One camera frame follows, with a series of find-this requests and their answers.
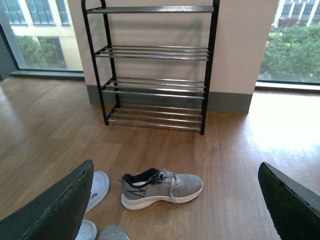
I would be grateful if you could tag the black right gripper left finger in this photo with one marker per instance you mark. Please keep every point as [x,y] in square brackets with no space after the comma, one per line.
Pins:
[57,213]

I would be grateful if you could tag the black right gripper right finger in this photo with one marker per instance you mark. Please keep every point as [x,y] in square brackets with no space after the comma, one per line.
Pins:
[294,209]

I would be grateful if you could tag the light blue slipper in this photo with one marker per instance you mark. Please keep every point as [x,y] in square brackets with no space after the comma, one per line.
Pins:
[99,189]
[87,231]

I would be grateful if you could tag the grey knit sneaker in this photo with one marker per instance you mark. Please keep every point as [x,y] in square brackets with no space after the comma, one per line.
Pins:
[112,232]
[153,185]

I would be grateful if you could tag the black metal shoe rack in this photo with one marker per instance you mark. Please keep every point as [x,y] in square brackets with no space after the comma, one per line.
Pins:
[152,61]

